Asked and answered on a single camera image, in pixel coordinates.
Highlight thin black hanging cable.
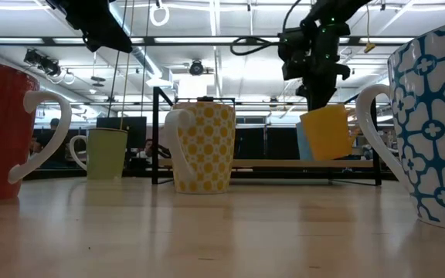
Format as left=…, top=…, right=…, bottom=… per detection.
left=107, top=49, right=120, bottom=118
left=140, top=0, right=151, bottom=117

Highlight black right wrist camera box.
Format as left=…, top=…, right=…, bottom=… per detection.
left=277, top=29, right=312, bottom=81

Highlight white mug yellow dots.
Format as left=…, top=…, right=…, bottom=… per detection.
left=163, top=101, right=237, bottom=195

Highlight yellow tag on cable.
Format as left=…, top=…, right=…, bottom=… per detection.
left=364, top=0, right=376, bottom=54

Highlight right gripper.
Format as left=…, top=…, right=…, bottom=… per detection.
left=302, top=22, right=351, bottom=112

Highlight black frame wooden shelf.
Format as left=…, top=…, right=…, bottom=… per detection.
left=151, top=86, right=382, bottom=186

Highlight grey ventilation duct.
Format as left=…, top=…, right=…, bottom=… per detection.
left=108, top=0, right=165, bottom=80

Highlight black camera cluster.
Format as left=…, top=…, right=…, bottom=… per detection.
left=23, top=49, right=76, bottom=86

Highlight white mug blue floral pattern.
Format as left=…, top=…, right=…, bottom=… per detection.
left=355, top=17, right=445, bottom=234

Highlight thin yellow hanging cable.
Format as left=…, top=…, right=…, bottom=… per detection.
left=120, top=0, right=136, bottom=131

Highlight black partition panel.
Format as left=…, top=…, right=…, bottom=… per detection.
left=236, top=127, right=266, bottom=160
left=267, top=127, right=299, bottom=160

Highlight black round camera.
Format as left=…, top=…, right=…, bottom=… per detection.
left=188, top=59, right=206, bottom=77

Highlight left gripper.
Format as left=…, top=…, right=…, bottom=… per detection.
left=46, top=0, right=133, bottom=53

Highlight yellow faceted mug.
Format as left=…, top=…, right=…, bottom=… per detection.
left=298, top=103, right=361, bottom=161

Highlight person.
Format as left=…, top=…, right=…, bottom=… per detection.
left=136, top=138, right=160, bottom=160
left=29, top=117, right=62, bottom=163

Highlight black computer monitor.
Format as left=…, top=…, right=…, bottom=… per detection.
left=96, top=116, right=148, bottom=150

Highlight white hanging ring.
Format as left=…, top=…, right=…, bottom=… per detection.
left=148, top=3, right=171, bottom=28

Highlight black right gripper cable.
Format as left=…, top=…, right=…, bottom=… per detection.
left=229, top=0, right=304, bottom=56

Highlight light blue mug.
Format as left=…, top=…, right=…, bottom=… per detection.
left=294, top=121, right=314, bottom=161

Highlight black rig crossbar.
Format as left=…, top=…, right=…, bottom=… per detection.
left=0, top=35, right=416, bottom=47

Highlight light green mug white handle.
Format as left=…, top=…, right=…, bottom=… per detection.
left=69, top=127, right=129, bottom=181

